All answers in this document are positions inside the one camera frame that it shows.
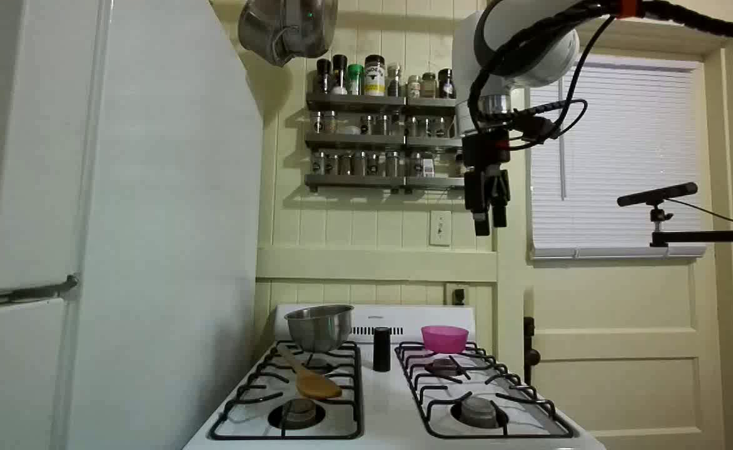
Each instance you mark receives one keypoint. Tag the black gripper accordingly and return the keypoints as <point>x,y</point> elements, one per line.
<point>487,185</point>

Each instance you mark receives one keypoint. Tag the black cylindrical container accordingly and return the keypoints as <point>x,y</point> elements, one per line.
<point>381,351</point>

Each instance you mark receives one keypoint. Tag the pink plastic bowl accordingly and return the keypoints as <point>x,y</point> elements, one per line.
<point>443,338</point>

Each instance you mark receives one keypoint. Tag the dark spice bottle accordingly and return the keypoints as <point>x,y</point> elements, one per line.
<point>446,83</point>

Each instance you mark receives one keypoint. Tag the small glass spice jar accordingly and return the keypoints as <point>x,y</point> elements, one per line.
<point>395,83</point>
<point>430,85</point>
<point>415,89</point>

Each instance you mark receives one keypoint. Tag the white window blind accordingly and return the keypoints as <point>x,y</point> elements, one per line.
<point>631,125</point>

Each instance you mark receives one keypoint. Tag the large yellow-label jar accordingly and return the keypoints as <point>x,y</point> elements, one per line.
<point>373,78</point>

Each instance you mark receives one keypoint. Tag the cream panel door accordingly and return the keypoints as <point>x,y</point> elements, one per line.
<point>631,333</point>

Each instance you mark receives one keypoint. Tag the green-capped spice jar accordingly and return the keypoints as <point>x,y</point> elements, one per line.
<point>353,78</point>

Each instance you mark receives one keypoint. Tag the stainless steel pot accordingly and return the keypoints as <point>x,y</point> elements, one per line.
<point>320,326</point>

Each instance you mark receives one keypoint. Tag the white bottle black cap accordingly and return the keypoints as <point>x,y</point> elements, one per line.
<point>338,78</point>

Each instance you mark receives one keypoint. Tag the dark-lidded spice jar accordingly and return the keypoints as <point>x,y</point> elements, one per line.
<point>325,78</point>

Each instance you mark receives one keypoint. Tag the black burner grate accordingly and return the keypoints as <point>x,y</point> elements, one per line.
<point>498,435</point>
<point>281,435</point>

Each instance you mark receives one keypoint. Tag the white gas stove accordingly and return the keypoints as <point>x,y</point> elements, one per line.
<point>381,409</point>

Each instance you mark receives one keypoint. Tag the wooden spoon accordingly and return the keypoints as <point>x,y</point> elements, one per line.
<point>316,386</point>

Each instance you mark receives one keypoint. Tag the gray hanging kitchen utensil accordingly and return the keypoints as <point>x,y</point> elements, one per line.
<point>286,33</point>

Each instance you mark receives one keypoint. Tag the white refrigerator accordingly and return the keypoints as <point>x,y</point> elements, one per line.
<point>156,250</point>

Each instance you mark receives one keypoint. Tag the white wall switch plate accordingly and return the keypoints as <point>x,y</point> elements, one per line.
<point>440,229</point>

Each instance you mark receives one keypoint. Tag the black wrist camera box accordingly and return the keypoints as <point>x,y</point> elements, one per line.
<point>490,151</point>

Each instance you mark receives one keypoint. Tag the small black wall outlet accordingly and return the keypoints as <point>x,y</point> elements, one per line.
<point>460,296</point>

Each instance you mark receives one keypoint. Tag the gray wall spice rack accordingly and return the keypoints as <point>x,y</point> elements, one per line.
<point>357,180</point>

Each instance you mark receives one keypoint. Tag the black stereo camera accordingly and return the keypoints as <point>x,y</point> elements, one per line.
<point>656,193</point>

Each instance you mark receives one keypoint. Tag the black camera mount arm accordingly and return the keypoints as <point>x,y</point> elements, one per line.
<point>706,236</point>

